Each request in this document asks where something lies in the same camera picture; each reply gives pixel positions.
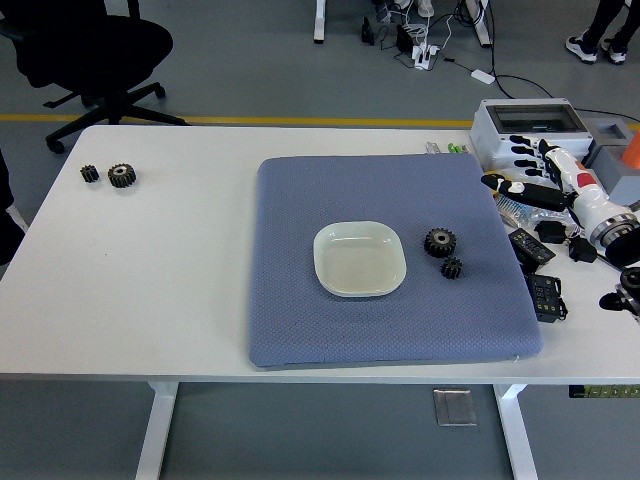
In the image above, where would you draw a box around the black box on floor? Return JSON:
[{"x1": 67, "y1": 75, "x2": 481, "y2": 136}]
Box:
[{"x1": 395, "y1": 23, "x2": 416, "y2": 54}]

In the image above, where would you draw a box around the clear plastic parts bag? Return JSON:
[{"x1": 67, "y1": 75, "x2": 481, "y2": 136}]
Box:
[{"x1": 494, "y1": 192, "x2": 586, "y2": 236}]

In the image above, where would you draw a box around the white table leg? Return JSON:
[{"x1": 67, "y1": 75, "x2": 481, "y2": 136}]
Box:
[
  {"x1": 134, "y1": 380, "x2": 180, "y2": 480},
  {"x1": 492, "y1": 383, "x2": 540, "y2": 480}
]

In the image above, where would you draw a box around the grey block with recess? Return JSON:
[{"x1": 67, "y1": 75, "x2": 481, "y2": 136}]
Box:
[{"x1": 582, "y1": 112, "x2": 640, "y2": 206}]

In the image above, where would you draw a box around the black adapter block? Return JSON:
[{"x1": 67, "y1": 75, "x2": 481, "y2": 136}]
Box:
[{"x1": 533, "y1": 219, "x2": 569, "y2": 245}]

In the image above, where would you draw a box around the grey electrical enclosure box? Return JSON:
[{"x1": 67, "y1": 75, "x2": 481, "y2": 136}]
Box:
[{"x1": 470, "y1": 98, "x2": 596, "y2": 174}]

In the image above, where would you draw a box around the white square dish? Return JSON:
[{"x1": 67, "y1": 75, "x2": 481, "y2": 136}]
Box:
[{"x1": 313, "y1": 220, "x2": 409, "y2": 300}]

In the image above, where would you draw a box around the metal floor plate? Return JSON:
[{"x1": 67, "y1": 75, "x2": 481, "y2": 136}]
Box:
[{"x1": 432, "y1": 388, "x2": 478, "y2": 428}]

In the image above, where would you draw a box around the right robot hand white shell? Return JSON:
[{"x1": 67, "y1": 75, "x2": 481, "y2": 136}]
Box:
[{"x1": 481, "y1": 133, "x2": 624, "y2": 236}]

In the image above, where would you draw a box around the black digital controller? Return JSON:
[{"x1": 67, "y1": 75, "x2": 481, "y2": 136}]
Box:
[
  {"x1": 508, "y1": 228, "x2": 557, "y2": 265},
  {"x1": 527, "y1": 272, "x2": 570, "y2": 324}
]

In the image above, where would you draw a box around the black office chair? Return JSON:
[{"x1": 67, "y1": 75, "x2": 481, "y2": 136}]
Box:
[{"x1": 0, "y1": 0, "x2": 191, "y2": 155}]

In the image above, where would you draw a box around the table height control panel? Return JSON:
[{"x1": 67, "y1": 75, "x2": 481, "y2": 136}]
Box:
[{"x1": 568, "y1": 384, "x2": 640, "y2": 400}]

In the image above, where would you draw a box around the blue-grey padded mat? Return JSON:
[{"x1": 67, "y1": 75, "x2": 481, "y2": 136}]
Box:
[{"x1": 247, "y1": 154, "x2": 545, "y2": 371}]

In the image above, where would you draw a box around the white power strip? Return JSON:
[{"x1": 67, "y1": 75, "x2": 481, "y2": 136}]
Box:
[{"x1": 409, "y1": 43, "x2": 441, "y2": 71}]

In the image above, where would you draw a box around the orange cone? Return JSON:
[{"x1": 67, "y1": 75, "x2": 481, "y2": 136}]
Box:
[{"x1": 621, "y1": 132, "x2": 640, "y2": 171}]

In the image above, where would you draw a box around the large black gear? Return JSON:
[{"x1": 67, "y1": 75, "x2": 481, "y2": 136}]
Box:
[
  {"x1": 107, "y1": 162, "x2": 138, "y2": 189},
  {"x1": 423, "y1": 227, "x2": 458, "y2": 258}
]

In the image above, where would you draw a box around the white desk leg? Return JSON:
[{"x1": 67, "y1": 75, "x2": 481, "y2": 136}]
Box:
[
  {"x1": 313, "y1": 0, "x2": 329, "y2": 44},
  {"x1": 464, "y1": 0, "x2": 491, "y2": 49}
]

